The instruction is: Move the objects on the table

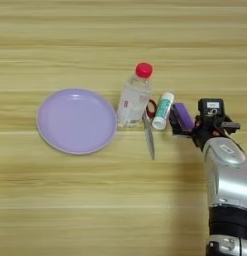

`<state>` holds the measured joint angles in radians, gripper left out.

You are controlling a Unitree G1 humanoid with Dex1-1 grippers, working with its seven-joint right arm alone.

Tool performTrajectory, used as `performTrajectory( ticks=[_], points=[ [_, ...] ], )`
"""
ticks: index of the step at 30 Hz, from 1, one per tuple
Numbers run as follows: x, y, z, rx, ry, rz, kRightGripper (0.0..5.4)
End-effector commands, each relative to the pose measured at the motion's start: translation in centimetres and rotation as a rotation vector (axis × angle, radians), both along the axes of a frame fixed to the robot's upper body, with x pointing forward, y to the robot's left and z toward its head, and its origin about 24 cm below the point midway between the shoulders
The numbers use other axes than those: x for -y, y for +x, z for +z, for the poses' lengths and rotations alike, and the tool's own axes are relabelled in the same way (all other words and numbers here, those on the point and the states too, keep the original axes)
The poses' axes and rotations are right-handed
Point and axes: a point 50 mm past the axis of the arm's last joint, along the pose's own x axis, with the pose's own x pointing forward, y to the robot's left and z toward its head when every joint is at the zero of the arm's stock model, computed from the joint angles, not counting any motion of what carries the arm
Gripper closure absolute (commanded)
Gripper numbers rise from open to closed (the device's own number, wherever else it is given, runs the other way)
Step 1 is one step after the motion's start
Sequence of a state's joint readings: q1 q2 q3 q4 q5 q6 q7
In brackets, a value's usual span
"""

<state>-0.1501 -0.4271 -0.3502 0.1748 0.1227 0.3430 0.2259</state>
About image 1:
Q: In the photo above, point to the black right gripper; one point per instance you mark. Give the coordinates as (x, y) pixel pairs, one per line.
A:
(208, 128)

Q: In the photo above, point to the clear bottle with red cap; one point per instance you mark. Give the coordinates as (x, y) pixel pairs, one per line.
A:
(133, 100)

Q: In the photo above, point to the purple rectangular block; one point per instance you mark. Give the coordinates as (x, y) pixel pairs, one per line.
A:
(184, 115)

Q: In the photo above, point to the white and teal glue stick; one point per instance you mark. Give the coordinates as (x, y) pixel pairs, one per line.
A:
(162, 110)

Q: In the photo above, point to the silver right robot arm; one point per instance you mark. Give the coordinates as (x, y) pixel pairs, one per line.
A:
(228, 173)

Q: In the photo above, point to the small black box white label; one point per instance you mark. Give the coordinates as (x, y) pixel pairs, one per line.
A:
(211, 107)

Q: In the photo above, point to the lilac round plastic plate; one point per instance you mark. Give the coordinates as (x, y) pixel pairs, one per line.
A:
(76, 123)

